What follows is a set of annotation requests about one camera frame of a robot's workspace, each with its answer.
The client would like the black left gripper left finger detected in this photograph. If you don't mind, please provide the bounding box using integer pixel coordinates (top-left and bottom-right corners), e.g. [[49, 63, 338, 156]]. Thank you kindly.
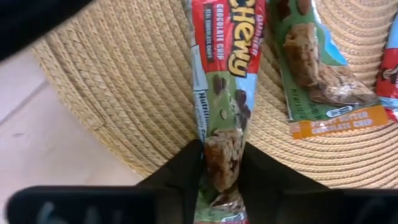
[[136, 139, 205, 224]]

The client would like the red chocolate chip granola bar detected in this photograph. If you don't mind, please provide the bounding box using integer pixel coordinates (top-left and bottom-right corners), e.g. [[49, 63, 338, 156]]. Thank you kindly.
[[374, 12, 398, 124], [185, 0, 267, 224]]

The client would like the orange peanut butter granola bar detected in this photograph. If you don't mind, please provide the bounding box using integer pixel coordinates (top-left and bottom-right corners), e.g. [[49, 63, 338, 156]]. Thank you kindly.
[[267, 0, 389, 140]]

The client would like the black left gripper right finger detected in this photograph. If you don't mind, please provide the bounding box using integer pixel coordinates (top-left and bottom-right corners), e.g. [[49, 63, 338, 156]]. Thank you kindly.
[[238, 142, 329, 224]]

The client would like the round woven straw placemat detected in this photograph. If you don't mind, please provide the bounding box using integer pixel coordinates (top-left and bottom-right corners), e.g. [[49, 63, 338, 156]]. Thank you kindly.
[[30, 0, 398, 190]]

